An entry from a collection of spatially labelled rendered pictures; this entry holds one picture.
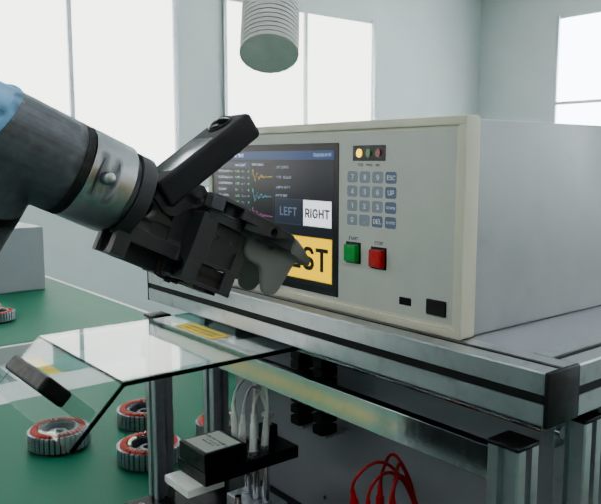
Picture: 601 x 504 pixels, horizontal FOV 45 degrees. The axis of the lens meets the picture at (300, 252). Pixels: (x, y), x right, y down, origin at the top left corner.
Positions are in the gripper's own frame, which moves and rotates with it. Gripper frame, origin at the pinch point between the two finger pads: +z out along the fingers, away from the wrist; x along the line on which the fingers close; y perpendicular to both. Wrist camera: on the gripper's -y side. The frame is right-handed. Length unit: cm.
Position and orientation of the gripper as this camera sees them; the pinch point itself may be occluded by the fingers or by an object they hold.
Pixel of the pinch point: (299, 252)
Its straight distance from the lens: 71.9
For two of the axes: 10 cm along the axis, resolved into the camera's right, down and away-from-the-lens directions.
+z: 7.1, 3.5, 6.1
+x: 6.2, 1.0, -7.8
